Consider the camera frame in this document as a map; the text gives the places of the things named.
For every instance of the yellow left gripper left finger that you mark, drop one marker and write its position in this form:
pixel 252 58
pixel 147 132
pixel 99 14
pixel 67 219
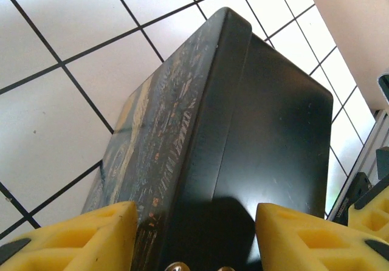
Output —
pixel 67 243

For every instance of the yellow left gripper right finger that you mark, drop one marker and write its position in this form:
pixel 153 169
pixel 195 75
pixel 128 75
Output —
pixel 304 246

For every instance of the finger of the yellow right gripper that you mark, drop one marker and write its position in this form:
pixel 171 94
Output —
pixel 372 225

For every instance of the small silver black padlock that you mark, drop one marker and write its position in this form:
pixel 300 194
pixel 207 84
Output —
pixel 177 266

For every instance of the starry night painted tin box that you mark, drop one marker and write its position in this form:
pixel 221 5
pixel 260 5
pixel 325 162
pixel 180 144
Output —
pixel 258 116

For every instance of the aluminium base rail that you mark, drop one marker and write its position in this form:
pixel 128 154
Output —
pixel 364 149

